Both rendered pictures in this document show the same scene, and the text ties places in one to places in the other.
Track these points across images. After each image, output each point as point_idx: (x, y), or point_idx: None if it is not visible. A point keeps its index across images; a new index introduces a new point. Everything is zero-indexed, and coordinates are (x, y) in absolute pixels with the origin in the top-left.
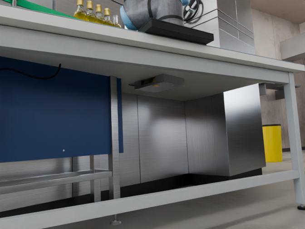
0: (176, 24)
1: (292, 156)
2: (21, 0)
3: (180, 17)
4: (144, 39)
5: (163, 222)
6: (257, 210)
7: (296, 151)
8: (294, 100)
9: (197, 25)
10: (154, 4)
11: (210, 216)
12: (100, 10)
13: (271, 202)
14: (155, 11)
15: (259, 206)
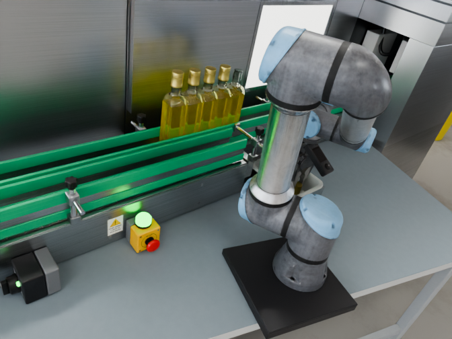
0: (305, 321)
1: (403, 315)
2: (82, 190)
3: (324, 260)
4: (254, 329)
5: (233, 337)
6: (337, 334)
7: (411, 316)
8: (448, 276)
9: (403, 8)
10: (292, 233)
11: (285, 335)
12: (213, 81)
13: (360, 316)
14: (291, 239)
15: (344, 322)
